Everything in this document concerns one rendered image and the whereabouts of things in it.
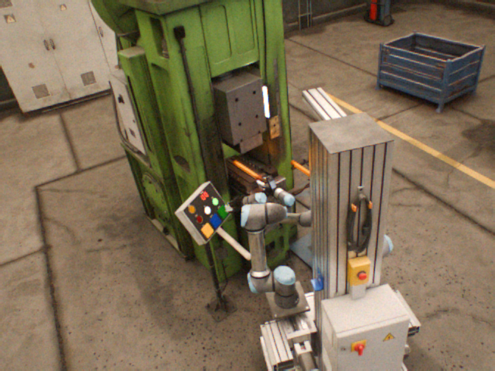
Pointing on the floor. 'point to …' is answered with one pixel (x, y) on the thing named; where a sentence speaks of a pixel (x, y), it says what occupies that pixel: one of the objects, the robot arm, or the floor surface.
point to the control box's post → (213, 272)
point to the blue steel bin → (430, 67)
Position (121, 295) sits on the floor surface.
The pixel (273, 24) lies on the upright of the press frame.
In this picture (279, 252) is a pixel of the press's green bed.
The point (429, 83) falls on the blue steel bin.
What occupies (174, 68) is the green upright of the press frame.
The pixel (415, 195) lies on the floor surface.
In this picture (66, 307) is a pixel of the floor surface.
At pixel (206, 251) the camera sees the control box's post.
